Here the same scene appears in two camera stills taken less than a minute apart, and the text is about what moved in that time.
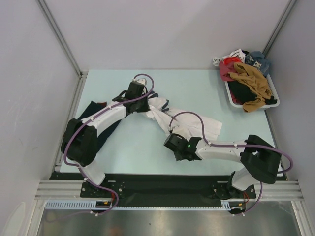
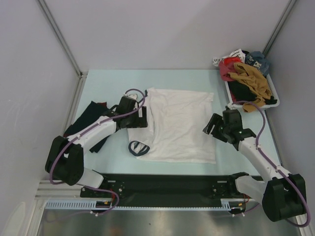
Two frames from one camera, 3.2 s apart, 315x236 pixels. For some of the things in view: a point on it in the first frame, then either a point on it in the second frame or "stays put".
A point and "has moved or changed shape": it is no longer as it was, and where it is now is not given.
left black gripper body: [141, 104] → [131, 117]
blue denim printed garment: [257, 59] stays put
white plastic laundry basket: [233, 103] stays put
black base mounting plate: [143, 190] stays put
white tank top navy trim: [159, 111] has moved or changed shape
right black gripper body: [178, 156] → [223, 135]
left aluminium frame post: [48, 14] stays put
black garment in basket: [242, 93] stays put
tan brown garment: [256, 79] stays put
